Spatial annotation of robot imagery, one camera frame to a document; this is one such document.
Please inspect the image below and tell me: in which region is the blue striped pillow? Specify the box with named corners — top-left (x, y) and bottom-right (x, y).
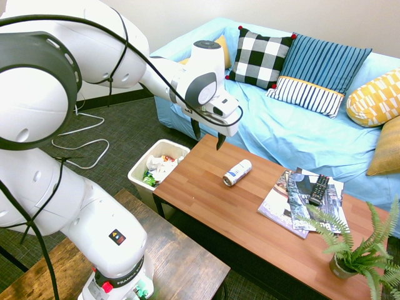
top-left (265, 32), bottom-right (373, 120)

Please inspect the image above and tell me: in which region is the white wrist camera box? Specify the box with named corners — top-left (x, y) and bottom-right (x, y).
top-left (207, 92), bottom-right (240, 118)

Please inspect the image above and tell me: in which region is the green snack wrapper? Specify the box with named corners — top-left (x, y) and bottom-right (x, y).
top-left (142, 169), bottom-right (161, 188)

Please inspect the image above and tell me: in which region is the dark rustic wooden table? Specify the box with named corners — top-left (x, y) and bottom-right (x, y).
top-left (0, 188), bottom-right (231, 300)

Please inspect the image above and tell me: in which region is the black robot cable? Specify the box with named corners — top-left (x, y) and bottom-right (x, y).
top-left (0, 14), bottom-right (244, 300)

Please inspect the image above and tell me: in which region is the magazine with white pages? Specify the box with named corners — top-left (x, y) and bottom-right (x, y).
top-left (294, 167), bottom-right (344, 201)

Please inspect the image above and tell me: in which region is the grey plant pot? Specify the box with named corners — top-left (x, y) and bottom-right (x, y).
top-left (328, 253), bottom-right (357, 280)

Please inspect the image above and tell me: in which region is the plain yellow pillow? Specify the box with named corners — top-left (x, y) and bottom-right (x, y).
top-left (177, 34), bottom-right (233, 70)

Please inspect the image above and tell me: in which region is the white trash bin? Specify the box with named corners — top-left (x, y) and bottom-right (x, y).
top-left (127, 139), bottom-right (191, 219)

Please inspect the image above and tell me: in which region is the white drink can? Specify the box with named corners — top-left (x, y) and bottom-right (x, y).
top-left (222, 159), bottom-right (253, 187)

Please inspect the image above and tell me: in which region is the yellow white patterned pillow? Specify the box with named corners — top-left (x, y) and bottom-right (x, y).
top-left (346, 67), bottom-right (400, 128)

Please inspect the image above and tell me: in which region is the wooden coffee table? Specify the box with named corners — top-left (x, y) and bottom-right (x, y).
top-left (152, 134), bottom-right (392, 300)

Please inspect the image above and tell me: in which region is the white floor cable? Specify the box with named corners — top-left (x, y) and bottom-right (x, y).
top-left (51, 99), bottom-right (110, 170)

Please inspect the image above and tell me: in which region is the green fern plant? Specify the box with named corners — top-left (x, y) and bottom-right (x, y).
top-left (295, 194), bottom-right (400, 300)

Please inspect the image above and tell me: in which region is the stack of magazines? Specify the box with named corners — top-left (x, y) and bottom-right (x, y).
top-left (257, 169), bottom-right (310, 240)

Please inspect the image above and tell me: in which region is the black white checkered pillow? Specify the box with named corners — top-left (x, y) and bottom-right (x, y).
top-left (224, 25), bottom-right (298, 90)

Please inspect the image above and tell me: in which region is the dark cover magazine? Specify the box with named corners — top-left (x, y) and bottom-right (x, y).
top-left (287, 171), bottom-right (350, 234)

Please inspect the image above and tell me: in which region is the crumpled white paper trash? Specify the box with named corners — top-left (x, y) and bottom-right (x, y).
top-left (146, 154), bottom-right (186, 184)

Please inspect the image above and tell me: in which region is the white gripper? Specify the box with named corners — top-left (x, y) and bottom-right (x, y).
top-left (180, 104), bottom-right (241, 151)

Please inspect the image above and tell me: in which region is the mustard yellow pillow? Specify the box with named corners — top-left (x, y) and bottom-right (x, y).
top-left (366, 116), bottom-right (400, 177)

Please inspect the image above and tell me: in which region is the black remote control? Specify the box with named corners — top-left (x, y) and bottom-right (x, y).
top-left (309, 174), bottom-right (331, 206)

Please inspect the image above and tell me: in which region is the light blue covered sofa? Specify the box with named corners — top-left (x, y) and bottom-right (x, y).
top-left (150, 17), bottom-right (400, 240)

